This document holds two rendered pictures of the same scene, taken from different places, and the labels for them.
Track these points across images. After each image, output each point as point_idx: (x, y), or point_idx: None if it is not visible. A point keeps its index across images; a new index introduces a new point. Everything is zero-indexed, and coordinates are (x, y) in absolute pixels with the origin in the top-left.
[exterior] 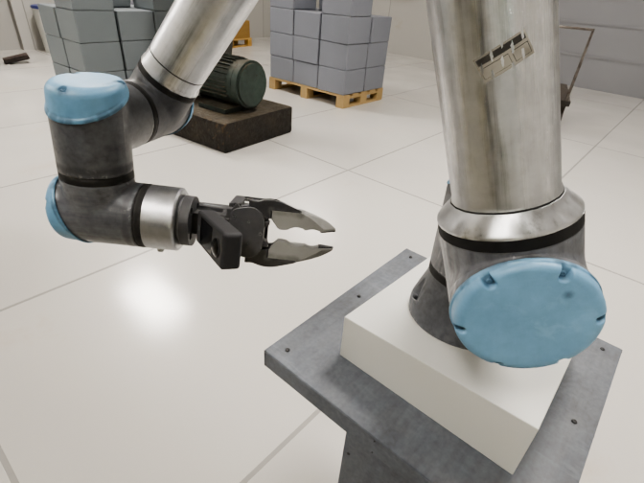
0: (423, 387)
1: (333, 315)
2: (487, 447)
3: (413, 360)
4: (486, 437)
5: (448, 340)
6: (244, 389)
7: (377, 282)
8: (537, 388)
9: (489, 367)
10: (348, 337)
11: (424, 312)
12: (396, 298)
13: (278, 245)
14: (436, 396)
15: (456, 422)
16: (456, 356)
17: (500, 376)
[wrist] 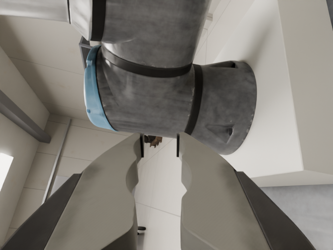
0: (313, 59)
1: (318, 240)
2: (319, 9)
3: (292, 67)
4: (311, 8)
5: (251, 77)
6: None
7: None
8: (248, 19)
9: (253, 43)
10: (330, 163)
11: (239, 106)
12: (244, 157)
13: (200, 219)
14: (310, 46)
15: (320, 31)
16: (260, 59)
17: (254, 32)
